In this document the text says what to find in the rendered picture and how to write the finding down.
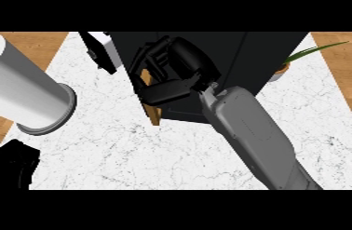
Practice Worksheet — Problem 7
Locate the wooden cabinet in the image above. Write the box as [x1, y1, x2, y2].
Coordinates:
[139, 68, 166, 127]

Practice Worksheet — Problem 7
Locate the potted green plant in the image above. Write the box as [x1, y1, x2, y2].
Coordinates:
[266, 40, 351, 84]

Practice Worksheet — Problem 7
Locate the dark grey cabinet door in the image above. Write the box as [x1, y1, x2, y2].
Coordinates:
[108, 32, 311, 125]

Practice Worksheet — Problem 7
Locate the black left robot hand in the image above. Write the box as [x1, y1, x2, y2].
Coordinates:
[0, 138, 43, 191]

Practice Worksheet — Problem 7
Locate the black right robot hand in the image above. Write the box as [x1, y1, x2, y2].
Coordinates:
[126, 35, 223, 107]

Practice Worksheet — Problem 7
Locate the black flat panel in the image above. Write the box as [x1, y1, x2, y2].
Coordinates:
[77, 32, 118, 75]

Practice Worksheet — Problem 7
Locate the white box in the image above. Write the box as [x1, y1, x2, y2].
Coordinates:
[87, 32, 126, 71]

